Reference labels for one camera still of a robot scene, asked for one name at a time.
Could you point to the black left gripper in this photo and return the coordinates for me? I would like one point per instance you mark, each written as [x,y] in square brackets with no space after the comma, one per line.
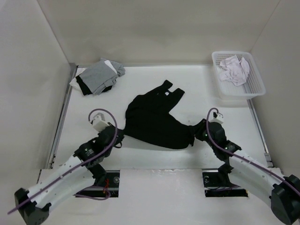
[120,138]

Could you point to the black tank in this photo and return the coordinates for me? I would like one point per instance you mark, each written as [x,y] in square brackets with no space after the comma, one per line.
[86,91]
[148,119]

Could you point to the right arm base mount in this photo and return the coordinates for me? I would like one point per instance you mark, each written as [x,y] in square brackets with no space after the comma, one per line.
[217,185]

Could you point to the white plastic laundry basket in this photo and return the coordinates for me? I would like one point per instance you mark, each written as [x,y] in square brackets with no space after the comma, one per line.
[227,90]

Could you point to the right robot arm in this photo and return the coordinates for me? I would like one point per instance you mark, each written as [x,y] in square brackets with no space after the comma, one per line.
[279,192]

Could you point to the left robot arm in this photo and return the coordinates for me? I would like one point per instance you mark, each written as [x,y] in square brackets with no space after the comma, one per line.
[82,170]

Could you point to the metal table edge rail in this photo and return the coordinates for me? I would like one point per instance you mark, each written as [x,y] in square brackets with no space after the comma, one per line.
[57,134]

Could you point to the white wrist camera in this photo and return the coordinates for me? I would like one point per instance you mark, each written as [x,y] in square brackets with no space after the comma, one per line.
[98,122]
[217,118]

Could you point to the black folded tank top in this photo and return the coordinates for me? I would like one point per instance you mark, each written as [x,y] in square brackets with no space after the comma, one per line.
[86,91]

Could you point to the grey folded tank top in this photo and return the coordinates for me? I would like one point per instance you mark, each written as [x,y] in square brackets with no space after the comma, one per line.
[102,75]

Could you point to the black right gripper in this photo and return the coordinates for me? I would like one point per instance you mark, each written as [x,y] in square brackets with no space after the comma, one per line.
[204,124]

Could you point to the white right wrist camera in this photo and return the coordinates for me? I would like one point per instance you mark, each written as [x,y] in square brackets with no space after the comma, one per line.
[217,118]

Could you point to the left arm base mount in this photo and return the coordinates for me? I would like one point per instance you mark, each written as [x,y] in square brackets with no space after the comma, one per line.
[107,186]

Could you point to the white crumpled tank top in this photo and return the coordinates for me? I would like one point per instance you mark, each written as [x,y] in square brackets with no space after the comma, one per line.
[234,70]

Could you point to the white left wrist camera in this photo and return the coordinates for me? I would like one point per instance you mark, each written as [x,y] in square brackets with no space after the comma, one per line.
[98,122]

